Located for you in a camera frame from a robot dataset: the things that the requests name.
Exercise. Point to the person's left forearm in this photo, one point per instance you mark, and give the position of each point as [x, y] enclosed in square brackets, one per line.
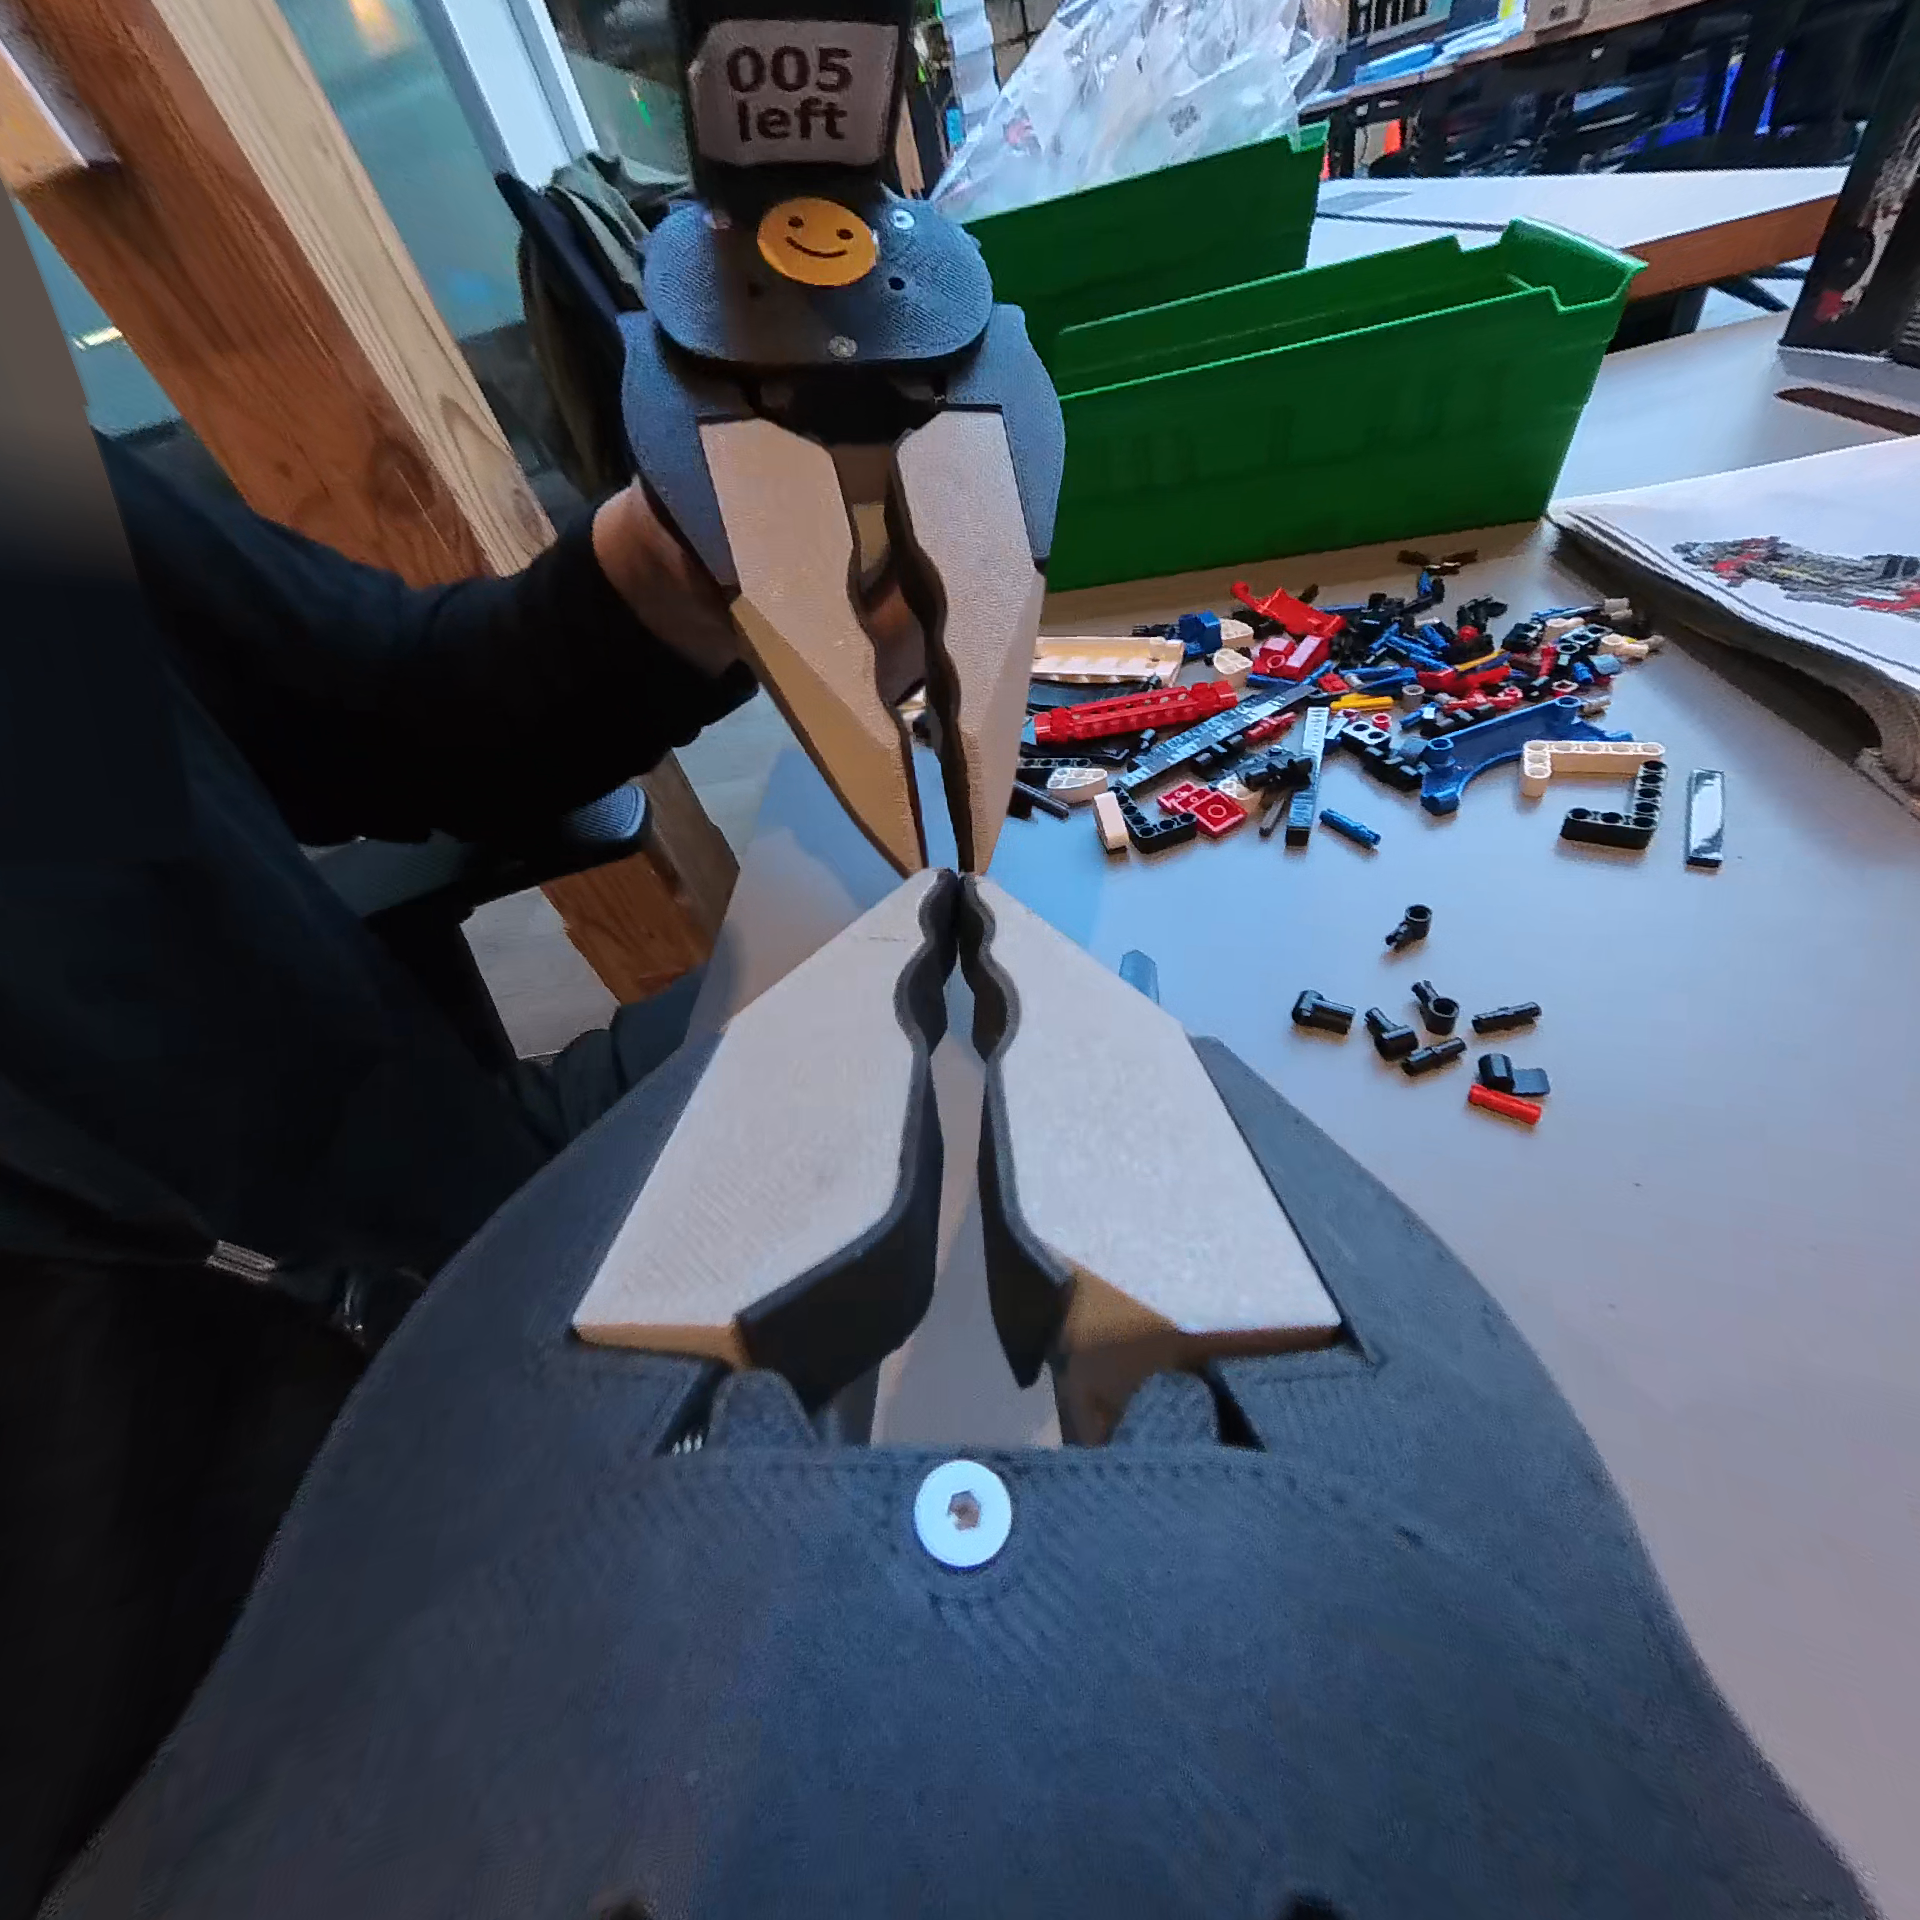
[450, 689]

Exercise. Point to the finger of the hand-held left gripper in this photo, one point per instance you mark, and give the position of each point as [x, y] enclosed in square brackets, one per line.
[799, 630]
[978, 600]

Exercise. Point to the black office chair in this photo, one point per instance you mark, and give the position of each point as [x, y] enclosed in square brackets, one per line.
[571, 834]

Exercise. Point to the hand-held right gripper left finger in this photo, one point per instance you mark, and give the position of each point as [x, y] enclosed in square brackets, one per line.
[782, 1170]

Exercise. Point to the open instruction booklet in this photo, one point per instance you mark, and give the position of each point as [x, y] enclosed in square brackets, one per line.
[1771, 600]

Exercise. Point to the grey desk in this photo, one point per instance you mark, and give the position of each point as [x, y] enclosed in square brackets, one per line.
[1576, 1273]

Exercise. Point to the clear plastic bag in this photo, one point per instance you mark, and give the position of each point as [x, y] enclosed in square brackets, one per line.
[1128, 90]

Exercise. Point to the wooden support post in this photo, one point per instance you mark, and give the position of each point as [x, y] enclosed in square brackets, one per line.
[301, 301]

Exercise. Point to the toy car set box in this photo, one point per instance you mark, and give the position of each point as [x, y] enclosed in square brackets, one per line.
[1867, 225]

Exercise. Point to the small red pin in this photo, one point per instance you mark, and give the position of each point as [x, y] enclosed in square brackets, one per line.
[1507, 1108]

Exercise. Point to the chair draped with jackets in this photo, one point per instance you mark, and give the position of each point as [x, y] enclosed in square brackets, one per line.
[578, 301]

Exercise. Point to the green plastic bin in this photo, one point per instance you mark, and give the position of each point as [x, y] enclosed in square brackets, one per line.
[1139, 237]
[1323, 432]

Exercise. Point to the pile of toy bricks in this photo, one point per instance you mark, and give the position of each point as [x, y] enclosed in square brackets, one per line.
[1349, 707]

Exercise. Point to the white table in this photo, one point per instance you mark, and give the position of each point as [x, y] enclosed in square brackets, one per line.
[1576, 220]

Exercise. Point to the person's black sweater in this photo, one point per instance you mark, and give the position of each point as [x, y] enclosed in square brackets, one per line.
[182, 1048]

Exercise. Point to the cluttered work table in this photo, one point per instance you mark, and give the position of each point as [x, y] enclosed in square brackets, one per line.
[1576, 90]

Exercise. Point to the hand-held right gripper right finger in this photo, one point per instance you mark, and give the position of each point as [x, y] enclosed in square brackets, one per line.
[1154, 1184]

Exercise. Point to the person's left hand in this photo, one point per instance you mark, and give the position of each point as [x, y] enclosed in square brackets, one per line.
[668, 574]

